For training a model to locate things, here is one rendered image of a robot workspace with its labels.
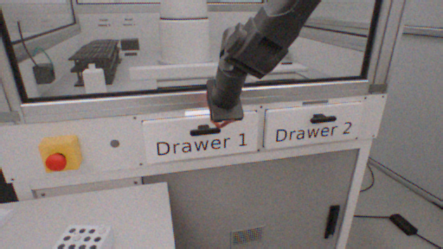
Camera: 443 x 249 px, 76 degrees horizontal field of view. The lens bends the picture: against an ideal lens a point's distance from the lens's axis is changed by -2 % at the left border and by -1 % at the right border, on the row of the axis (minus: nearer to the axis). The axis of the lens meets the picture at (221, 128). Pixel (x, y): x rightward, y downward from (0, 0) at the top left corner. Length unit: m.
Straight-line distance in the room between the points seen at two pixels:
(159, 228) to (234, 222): 0.37
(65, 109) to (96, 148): 0.12
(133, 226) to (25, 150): 0.31
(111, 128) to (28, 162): 0.21
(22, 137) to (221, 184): 0.51
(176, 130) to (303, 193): 0.49
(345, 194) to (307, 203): 0.14
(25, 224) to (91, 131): 0.23
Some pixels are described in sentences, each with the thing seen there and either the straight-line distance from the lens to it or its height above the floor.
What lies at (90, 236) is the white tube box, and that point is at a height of 0.80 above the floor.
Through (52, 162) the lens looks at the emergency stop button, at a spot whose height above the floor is 0.88.
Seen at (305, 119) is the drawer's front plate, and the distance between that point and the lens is 0.80.
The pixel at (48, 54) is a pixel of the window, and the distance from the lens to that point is 0.71.
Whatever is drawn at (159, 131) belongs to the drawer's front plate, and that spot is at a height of 0.90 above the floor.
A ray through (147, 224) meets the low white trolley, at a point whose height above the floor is 0.76.
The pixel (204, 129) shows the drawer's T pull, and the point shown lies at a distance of 0.67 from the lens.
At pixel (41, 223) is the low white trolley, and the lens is 0.74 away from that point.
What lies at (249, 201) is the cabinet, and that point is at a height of 0.62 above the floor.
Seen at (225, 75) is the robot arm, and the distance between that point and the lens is 0.51.
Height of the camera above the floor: 1.19
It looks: 25 degrees down
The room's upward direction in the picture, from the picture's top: straight up
